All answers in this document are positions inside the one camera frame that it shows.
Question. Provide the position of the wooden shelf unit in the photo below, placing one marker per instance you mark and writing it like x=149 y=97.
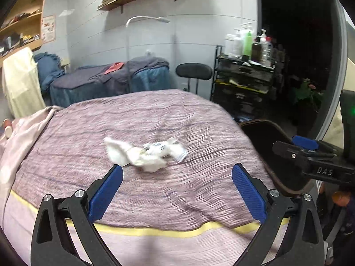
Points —
x=38 y=5

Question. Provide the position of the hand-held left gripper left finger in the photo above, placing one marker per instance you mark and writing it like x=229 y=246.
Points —
x=106 y=191

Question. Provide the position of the dark brown trash bin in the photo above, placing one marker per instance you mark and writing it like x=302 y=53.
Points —
x=266 y=141

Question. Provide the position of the white tissue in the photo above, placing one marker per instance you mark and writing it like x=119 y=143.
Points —
x=119 y=149

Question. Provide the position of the translucent white bottle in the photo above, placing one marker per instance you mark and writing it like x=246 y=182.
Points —
x=228 y=45

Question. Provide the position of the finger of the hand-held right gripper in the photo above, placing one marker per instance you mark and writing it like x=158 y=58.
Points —
x=305 y=142
x=285 y=149

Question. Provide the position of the wall poster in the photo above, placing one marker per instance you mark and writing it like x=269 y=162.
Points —
x=48 y=29

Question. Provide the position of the green bottle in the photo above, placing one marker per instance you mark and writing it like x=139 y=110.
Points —
x=247 y=44

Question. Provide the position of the grey blanket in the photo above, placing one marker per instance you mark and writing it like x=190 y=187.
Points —
x=147 y=62

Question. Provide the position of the dark brown bottle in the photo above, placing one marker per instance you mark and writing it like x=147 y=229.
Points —
x=256 y=51

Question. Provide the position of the pile of blue towels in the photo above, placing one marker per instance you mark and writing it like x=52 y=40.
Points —
x=50 y=69

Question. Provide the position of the black trolley rack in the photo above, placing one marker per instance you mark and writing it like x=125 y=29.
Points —
x=241 y=88

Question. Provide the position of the black stool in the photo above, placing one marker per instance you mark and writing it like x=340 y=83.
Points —
x=194 y=70

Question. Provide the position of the plant with pink flowers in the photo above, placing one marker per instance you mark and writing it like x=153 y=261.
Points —
x=305 y=91

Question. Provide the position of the person's dark clothing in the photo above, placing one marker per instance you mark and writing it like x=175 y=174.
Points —
x=344 y=227

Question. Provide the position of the white floor lamp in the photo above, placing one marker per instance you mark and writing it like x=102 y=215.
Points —
x=147 y=18

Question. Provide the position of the person's right hand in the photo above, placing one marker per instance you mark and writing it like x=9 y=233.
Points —
x=341 y=198

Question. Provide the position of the massage bed blue cover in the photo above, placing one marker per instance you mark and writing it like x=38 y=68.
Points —
x=83 y=91

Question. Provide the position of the purple bedspread yellow stripe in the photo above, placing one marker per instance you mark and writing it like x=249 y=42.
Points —
x=166 y=116

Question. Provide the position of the clear pump bottle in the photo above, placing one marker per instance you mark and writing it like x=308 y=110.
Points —
x=266 y=52

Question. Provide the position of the white printed plastic wrapper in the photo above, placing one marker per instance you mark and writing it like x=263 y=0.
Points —
x=158 y=147

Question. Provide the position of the white pump bottle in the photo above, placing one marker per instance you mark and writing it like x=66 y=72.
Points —
x=238 y=44

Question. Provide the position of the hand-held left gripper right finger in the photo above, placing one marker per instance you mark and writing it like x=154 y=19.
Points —
x=248 y=194

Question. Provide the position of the cream hanging cloth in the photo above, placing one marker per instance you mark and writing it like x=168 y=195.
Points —
x=22 y=83

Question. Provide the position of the pink blanket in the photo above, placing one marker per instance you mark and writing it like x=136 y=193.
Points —
x=25 y=133

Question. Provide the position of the small red white container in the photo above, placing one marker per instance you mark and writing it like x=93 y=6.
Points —
x=7 y=128

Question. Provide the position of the red cloth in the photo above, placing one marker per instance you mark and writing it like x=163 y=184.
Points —
x=114 y=68

